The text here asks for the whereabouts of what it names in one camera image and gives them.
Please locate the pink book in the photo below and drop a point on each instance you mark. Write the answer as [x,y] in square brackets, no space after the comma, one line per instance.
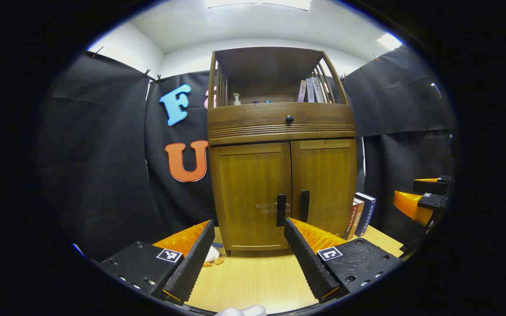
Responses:
[301,91]

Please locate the wooden double-door shoe cabinet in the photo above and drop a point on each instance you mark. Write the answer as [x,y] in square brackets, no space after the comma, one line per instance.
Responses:
[275,66]

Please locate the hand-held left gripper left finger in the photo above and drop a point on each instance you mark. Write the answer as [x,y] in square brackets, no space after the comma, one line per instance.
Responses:
[191,267]

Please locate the grey book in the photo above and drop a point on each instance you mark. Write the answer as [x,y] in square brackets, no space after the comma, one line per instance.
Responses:
[310,90]

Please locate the white book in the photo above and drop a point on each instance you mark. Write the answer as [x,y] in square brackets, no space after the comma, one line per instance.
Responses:
[318,90]

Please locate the red-brown book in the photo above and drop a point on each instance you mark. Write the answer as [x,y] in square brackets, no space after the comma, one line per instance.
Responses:
[353,219]

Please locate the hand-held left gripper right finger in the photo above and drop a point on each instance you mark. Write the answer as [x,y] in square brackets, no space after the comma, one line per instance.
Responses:
[308,263]

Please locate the large ceiling light panel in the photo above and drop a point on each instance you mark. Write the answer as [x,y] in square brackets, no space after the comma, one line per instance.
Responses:
[257,3]

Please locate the wooden shoe cabinet door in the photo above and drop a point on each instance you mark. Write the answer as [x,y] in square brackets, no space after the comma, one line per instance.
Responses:
[327,175]
[244,184]

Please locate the dark blue book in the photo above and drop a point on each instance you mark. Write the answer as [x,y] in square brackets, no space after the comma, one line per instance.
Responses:
[366,215]

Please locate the small ceiling light panel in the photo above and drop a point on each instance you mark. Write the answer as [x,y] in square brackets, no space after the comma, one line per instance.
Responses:
[389,41]

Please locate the penguin plush toy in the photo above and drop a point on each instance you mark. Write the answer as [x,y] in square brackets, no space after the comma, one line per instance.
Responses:
[212,254]

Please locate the clear pump bottle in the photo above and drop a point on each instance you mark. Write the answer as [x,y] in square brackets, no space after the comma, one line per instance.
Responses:
[236,101]

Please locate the black backdrop cloth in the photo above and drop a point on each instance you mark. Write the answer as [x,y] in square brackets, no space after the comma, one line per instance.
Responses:
[103,153]

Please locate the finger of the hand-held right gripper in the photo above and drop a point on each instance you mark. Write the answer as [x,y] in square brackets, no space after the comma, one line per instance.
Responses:
[411,206]
[431,185]

